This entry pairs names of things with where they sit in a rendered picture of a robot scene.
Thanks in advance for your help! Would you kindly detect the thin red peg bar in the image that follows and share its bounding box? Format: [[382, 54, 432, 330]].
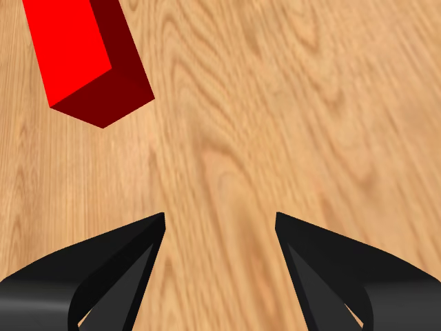
[[22, 0, 156, 129]]

